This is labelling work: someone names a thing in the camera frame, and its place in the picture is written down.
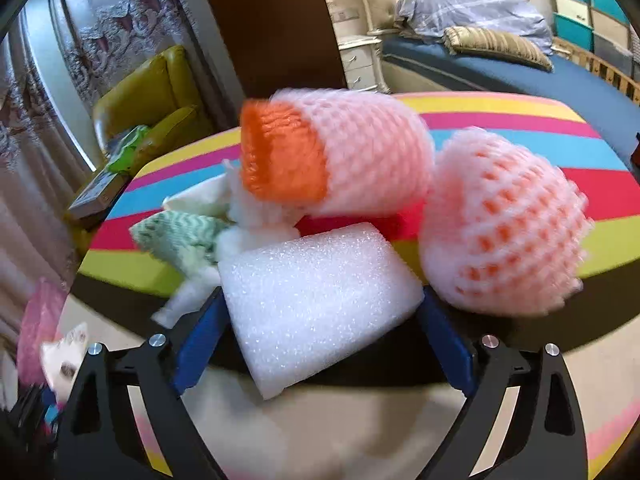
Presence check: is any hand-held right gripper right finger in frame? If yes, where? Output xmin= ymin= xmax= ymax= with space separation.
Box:
xmin=417 ymin=287 xmax=588 ymax=480

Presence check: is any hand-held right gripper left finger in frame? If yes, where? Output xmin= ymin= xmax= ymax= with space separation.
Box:
xmin=59 ymin=287 xmax=228 ymax=480

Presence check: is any white plastic bag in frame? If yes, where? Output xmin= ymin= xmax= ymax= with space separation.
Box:
xmin=40 ymin=322 xmax=91 ymax=403

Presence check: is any green zigzag cloth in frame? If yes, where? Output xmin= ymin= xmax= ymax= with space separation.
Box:
xmin=129 ymin=210 xmax=231 ymax=278

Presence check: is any white foam block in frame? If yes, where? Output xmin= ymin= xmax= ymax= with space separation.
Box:
xmin=217 ymin=222 xmax=426 ymax=401

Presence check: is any white tissue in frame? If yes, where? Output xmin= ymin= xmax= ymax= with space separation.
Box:
xmin=215 ymin=160 xmax=301 ymax=251

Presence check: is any orange ended pink foam net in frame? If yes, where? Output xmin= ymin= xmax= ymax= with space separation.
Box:
xmin=239 ymin=87 xmax=435 ymax=218

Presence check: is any thick white book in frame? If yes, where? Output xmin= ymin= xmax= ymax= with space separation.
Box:
xmin=65 ymin=165 xmax=133 ymax=218

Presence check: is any green plastic bag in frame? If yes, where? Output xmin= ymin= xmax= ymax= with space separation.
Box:
xmin=107 ymin=125 xmax=151 ymax=173

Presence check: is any wide beige patterned curtain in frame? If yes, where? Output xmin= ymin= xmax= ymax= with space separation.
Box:
xmin=0 ymin=10 xmax=96 ymax=361

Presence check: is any yellow leather armchair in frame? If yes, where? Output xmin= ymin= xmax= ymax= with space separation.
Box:
xmin=91 ymin=45 xmax=218 ymax=161

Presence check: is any bed with blue sheet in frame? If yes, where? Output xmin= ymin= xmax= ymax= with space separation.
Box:
xmin=380 ymin=35 xmax=640 ymax=171

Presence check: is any white nightstand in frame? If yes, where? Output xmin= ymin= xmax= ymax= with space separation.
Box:
xmin=336 ymin=7 xmax=391 ymax=95

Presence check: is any gold striped pillow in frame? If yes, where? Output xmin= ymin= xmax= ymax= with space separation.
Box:
xmin=442 ymin=26 xmax=555 ymax=72

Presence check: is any pale blue striped quilt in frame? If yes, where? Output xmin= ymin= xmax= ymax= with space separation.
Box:
xmin=395 ymin=0 xmax=553 ymax=53

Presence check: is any brown wooden wardrobe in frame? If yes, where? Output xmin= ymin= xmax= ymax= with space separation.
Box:
xmin=192 ymin=0 xmax=351 ymax=126

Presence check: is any narrow beige patterned curtain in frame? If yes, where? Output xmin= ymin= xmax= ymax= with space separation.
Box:
xmin=50 ymin=0 xmax=241 ymax=171

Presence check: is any wooden bed rail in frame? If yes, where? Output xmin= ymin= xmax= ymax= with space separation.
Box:
xmin=552 ymin=37 xmax=640 ymax=106

